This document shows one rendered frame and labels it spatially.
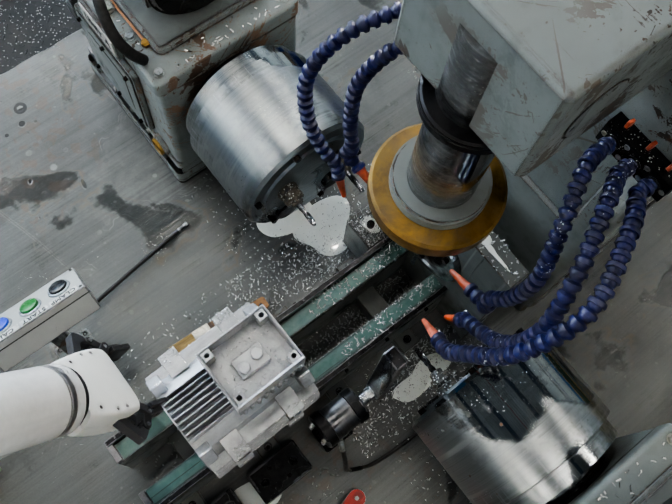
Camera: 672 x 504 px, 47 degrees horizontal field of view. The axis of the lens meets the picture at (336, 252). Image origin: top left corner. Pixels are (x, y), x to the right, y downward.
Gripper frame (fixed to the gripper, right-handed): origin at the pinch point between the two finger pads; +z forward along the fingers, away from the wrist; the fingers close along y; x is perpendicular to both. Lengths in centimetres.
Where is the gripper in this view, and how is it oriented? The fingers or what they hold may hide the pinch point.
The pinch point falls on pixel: (137, 379)
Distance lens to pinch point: 109.3
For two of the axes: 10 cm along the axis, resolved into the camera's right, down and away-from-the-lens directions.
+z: 3.4, 0.1, 9.4
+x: 7.1, -6.6, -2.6
